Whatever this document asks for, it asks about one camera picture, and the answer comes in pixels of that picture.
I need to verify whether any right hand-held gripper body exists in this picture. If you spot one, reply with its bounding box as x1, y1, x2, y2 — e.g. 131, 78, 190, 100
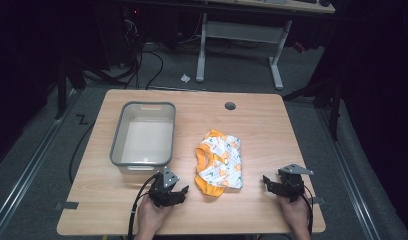
275, 162, 315, 204

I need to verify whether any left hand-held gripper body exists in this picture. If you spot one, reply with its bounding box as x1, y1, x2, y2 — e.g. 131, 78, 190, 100
147, 166, 181, 208

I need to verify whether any orange and white patterned garment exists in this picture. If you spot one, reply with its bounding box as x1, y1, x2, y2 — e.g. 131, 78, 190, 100
194, 128, 244, 198

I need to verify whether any white plastic bin grey rim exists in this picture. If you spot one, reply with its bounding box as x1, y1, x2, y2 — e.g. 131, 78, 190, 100
108, 100, 177, 176

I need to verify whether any person's left hand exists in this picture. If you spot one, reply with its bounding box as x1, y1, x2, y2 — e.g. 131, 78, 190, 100
135, 194, 175, 240

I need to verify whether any black metal stand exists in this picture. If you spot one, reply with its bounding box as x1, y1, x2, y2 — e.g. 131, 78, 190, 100
54, 56, 130, 120
281, 66, 345, 142

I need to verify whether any white-legged desk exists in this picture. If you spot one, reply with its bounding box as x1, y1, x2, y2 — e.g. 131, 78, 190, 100
191, 0, 337, 92

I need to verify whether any dark computer tower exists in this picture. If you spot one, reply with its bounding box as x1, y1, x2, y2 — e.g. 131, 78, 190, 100
93, 4, 141, 69

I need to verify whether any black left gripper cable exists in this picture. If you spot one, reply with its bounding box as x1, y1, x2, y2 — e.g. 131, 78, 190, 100
126, 172, 160, 240

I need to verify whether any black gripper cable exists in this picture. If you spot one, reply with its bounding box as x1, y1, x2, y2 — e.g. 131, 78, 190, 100
126, 172, 160, 240
301, 184, 315, 236

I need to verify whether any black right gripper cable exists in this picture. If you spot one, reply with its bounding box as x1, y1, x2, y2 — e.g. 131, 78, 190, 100
301, 184, 315, 236

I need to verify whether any metal floor rail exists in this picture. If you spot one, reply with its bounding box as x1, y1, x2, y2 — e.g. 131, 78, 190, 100
0, 89, 80, 240
315, 99, 384, 240

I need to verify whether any thin black floor cable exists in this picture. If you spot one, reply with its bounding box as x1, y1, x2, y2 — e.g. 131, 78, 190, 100
68, 122, 96, 185

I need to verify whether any bundle of black floor cables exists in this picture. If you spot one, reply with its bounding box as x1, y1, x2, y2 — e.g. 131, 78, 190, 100
120, 16, 165, 91

